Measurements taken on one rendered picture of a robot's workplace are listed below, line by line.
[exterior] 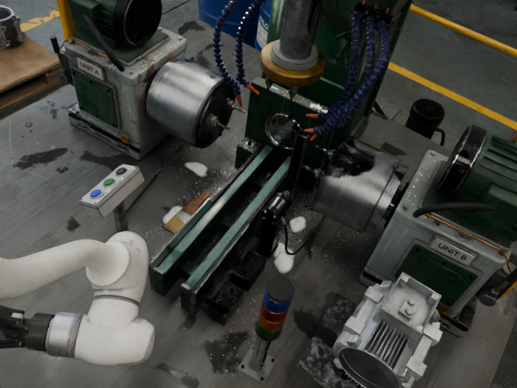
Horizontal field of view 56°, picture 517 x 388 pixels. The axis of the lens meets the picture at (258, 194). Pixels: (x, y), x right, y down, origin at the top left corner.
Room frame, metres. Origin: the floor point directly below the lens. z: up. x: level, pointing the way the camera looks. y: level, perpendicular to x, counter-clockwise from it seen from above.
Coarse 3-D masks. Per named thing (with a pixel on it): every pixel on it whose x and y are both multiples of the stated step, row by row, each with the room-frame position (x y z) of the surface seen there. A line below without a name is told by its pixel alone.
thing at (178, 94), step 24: (168, 72) 1.22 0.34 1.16; (192, 72) 1.23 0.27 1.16; (216, 72) 1.28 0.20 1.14; (168, 96) 1.16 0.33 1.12; (192, 96) 1.15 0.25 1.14; (216, 96) 1.19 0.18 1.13; (168, 120) 1.12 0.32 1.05; (192, 120) 1.10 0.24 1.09; (216, 120) 1.14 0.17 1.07; (192, 144) 1.10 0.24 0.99
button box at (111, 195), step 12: (132, 168) 0.88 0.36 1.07; (120, 180) 0.83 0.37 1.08; (132, 180) 0.85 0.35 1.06; (144, 180) 0.88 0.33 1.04; (108, 192) 0.78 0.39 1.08; (120, 192) 0.80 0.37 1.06; (84, 204) 0.75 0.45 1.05; (96, 204) 0.73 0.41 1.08; (108, 204) 0.76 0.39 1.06; (96, 216) 0.73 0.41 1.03
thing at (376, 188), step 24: (360, 144) 1.05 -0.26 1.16; (336, 168) 0.95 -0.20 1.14; (360, 168) 0.96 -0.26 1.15; (384, 168) 0.96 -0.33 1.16; (408, 168) 1.00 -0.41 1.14; (336, 192) 0.91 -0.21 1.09; (360, 192) 0.90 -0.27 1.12; (384, 192) 0.90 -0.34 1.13; (336, 216) 0.89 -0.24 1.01; (360, 216) 0.86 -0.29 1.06; (384, 216) 0.91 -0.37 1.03
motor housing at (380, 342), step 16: (368, 304) 0.59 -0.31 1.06; (368, 320) 0.55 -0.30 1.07; (368, 336) 0.50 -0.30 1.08; (384, 336) 0.50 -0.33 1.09; (400, 336) 0.50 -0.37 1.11; (336, 352) 0.49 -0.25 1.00; (352, 352) 0.51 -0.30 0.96; (368, 352) 0.46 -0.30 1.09; (384, 352) 0.46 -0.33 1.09; (400, 352) 0.47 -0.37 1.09; (416, 352) 0.49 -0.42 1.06; (352, 368) 0.48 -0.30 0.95; (368, 368) 0.49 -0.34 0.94; (384, 368) 0.49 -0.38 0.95; (368, 384) 0.45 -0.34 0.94; (384, 384) 0.45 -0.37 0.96; (400, 384) 0.42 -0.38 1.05
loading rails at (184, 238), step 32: (256, 160) 1.15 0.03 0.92; (288, 160) 1.17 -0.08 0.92; (224, 192) 0.98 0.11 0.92; (192, 224) 0.83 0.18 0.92; (224, 224) 0.91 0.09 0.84; (256, 224) 0.93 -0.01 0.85; (160, 256) 0.70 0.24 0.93; (192, 256) 0.78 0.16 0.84; (224, 256) 0.74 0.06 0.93; (160, 288) 0.66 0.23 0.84; (192, 288) 0.63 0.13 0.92
